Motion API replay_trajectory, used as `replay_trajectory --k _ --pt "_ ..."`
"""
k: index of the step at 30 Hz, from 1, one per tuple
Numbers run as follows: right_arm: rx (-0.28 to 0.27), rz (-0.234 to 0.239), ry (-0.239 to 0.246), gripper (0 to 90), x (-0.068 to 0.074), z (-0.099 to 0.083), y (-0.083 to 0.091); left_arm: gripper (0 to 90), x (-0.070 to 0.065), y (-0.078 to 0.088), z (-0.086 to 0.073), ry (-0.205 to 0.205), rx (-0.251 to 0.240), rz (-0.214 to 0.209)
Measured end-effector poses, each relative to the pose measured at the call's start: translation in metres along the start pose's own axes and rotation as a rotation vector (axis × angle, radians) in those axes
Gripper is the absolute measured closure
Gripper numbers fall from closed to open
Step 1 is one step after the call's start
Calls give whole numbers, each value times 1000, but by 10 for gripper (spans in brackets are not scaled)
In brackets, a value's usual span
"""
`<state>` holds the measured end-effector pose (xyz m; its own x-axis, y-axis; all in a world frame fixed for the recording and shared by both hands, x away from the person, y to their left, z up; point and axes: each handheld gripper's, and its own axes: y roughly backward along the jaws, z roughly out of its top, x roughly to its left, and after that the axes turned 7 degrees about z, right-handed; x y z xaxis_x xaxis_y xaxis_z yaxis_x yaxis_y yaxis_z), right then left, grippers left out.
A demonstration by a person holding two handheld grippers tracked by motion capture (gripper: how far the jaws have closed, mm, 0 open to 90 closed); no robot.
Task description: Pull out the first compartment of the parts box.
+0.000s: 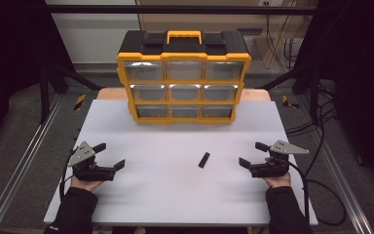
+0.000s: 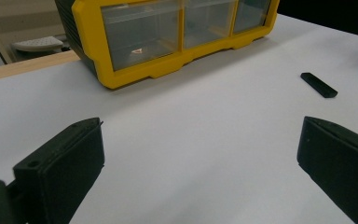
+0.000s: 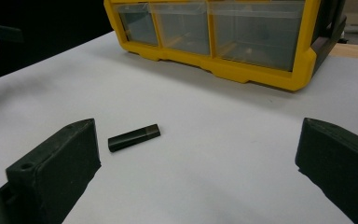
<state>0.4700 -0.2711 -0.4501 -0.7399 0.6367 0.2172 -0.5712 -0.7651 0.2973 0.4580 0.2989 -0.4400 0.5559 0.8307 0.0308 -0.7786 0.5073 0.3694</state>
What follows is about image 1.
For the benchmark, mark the yellow black drawer organizer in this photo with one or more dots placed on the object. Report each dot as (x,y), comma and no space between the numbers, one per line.
(183,44)

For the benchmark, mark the grid of clear organizer drawers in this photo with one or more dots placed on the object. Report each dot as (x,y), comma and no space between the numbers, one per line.
(184,92)

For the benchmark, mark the clear plastic drawer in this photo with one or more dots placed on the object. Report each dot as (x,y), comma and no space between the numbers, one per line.
(143,71)

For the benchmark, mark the black curtain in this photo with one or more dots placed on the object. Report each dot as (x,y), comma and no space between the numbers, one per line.
(363,81)
(9,65)

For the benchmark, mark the person's right hand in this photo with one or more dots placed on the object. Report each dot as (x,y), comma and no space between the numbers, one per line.
(278,181)

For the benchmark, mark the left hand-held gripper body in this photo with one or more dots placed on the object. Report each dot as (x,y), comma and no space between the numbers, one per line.
(92,172)

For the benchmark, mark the small black bar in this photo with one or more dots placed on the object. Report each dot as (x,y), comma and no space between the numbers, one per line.
(204,160)

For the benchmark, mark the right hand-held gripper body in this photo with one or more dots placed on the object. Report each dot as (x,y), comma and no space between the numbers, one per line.
(271,167)

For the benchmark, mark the black horizontal crossbar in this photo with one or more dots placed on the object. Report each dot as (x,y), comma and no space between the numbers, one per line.
(175,9)

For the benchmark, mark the black metal stand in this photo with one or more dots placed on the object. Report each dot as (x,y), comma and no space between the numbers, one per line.
(44,94)
(314,94)

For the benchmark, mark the white table board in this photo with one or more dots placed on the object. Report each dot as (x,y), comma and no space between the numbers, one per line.
(175,195)

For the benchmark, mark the person's left hand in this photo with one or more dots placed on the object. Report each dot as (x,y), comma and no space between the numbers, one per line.
(86,185)

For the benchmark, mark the aluminium floor rail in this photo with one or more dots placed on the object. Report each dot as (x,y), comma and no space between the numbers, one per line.
(341,185)
(19,175)

